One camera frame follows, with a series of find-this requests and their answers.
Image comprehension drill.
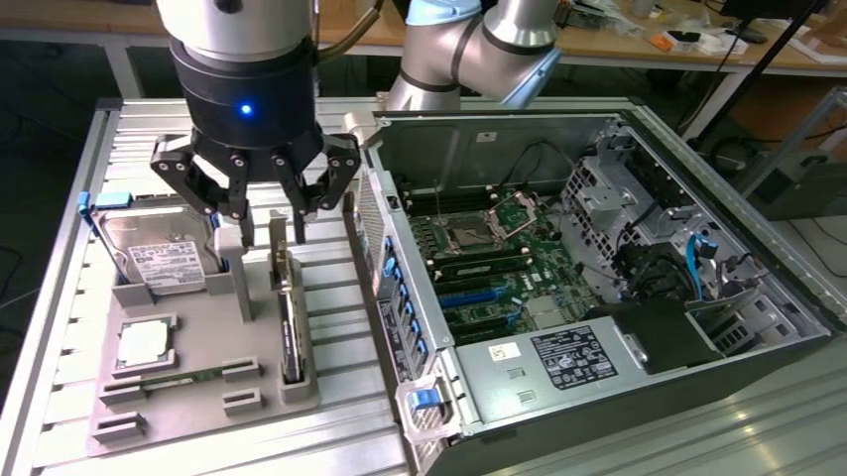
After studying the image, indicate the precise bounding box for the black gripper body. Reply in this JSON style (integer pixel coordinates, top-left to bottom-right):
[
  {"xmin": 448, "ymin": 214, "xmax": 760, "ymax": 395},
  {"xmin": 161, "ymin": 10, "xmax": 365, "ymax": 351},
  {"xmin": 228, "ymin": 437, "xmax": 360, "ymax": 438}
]
[{"xmin": 168, "ymin": 35, "xmax": 327, "ymax": 183}]

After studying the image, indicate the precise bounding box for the silver power supply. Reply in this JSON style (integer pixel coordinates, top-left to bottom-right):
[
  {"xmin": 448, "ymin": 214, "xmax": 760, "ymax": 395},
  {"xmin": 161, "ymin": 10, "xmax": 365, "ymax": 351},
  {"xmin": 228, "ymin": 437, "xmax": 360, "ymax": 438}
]
[{"xmin": 452, "ymin": 316, "xmax": 653, "ymax": 427}]

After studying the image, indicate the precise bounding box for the silver CPU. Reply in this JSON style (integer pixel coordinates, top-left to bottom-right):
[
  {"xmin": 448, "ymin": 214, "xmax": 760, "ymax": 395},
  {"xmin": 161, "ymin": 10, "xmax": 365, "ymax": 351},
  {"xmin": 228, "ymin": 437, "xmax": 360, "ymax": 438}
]
[{"xmin": 116, "ymin": 319, "xmax": 174, "ymax": 371}]

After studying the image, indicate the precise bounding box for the black monitor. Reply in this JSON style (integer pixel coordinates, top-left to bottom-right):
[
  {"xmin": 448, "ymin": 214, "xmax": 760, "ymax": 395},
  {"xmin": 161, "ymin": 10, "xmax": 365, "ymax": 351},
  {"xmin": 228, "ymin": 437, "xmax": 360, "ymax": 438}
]
[{"xmin": 717, "ymin": 0, "xmax": 828, "ymax": 22}]

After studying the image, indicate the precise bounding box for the CPU socket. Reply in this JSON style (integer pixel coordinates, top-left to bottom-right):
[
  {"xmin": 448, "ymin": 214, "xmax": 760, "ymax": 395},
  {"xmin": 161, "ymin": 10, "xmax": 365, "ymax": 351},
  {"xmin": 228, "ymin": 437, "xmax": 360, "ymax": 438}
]
[{"xmin": 441, "ymin": 210, "xmax": 504, "ymax": 254}]

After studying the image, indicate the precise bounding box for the black plastic shroud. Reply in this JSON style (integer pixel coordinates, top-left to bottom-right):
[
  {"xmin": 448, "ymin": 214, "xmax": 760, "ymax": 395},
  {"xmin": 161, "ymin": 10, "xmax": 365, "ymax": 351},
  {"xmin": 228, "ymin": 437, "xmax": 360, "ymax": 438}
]
[{"xmin": 585, "ymin": 299, "xmax": 727, "ymax": 376}]

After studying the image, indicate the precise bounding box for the green motherboard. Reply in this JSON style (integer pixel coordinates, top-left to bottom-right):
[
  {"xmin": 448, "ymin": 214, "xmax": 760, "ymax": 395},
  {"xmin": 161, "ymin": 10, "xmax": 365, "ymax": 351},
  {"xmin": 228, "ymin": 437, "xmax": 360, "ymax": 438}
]
[{"xmin": 404, "ymin": 185, "xmax": 620, "ymax": 348}]

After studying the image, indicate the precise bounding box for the open black PC case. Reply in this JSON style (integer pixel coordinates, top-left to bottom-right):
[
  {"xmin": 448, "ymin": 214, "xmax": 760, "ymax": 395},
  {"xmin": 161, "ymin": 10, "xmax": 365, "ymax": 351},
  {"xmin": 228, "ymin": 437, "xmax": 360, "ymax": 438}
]
[{"xmin": 336, "ymin": 109, "xmax": 833, "ymax": 476}]

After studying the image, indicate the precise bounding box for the silver chipset heatsink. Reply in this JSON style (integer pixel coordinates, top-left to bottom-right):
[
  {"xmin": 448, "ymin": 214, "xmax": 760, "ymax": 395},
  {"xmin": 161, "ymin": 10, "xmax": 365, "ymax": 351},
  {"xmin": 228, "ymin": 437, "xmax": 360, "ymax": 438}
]
[{"xmin": 525, "ymin": 297, "xmax": 564, "ymax": 328}]

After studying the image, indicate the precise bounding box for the green RAM stick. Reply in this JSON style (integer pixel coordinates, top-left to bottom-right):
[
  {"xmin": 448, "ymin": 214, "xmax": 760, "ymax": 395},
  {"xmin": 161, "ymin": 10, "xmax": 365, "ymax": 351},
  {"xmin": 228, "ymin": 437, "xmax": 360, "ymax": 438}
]
[{"xmin": 134, "ymin": 365, "xmax": 226, "ymax": 391}]

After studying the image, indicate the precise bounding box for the dark equipment box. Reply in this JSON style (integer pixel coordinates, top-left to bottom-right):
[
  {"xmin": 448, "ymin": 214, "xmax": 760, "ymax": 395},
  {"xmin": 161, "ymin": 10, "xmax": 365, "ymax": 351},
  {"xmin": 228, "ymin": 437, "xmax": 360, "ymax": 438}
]
[{"xmin": 751, "ymin": 148, "xmax": 847, "ymax": 222}]

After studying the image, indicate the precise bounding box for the black stand pole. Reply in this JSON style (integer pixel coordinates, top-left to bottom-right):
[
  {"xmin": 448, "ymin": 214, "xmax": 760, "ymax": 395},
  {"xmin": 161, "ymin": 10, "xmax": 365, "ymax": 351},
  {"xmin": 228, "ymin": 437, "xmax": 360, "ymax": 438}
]
[{"xmin": 677, "ymin": 0, "xmax": 835, "ymax": 143}]

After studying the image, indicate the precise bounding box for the grey arm cable with plug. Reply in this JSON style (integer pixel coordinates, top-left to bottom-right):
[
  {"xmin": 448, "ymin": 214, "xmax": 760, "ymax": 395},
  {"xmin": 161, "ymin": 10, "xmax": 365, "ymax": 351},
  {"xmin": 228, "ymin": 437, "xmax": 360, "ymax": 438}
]
[{"xmin": 315, "ymin": 0, "xmax": 387, "ymax": 60}]

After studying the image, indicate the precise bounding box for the graphics card with silver bracket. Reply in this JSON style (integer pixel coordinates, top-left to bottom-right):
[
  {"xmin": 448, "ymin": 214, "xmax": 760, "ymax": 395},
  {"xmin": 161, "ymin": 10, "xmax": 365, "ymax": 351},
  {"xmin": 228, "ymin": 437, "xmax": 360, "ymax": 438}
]
[{"xmin": 265, "ymin": 207, "xmax": 312, "ymax": 386}]

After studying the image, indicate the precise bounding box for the silver socket cover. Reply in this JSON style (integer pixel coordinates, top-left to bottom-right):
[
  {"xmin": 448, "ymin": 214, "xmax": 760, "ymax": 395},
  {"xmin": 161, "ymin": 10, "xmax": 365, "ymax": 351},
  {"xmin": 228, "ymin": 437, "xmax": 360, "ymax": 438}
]
[{"xmin": 485, "ymin": 190, "xmax": 537, "ymax": 234}]

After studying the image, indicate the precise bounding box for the grey parts rack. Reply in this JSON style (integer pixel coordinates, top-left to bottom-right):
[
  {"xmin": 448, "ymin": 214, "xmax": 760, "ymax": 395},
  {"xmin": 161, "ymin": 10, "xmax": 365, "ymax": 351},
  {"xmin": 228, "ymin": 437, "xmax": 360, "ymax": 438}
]
[{"xmin": 82, "ymin": 221, "xmax": 323, "ymax": 455}]

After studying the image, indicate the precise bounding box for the blue disk wire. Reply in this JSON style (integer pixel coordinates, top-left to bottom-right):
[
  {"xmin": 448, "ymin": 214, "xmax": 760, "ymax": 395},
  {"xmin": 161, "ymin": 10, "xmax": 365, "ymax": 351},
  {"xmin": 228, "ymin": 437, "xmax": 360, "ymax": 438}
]
[{"xmin": 683, "ymin": 232, "xmax": 721, "ymax": 303}]

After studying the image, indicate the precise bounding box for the hard disk with blue rails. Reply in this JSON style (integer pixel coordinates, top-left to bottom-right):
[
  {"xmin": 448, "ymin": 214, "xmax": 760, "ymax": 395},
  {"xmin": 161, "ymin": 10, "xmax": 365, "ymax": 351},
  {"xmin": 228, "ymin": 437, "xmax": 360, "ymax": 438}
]
[{"xmin": 77, "ymin": 189, "xmax": 224, "ymax": 298}]

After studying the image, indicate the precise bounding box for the blue expansion slot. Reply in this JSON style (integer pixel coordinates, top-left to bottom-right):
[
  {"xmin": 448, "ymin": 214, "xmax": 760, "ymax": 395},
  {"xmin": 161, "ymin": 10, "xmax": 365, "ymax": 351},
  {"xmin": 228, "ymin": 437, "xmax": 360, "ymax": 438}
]
[{"xmin": 439, "ymin": 289, "xmax": 508, "ymax": 307}]

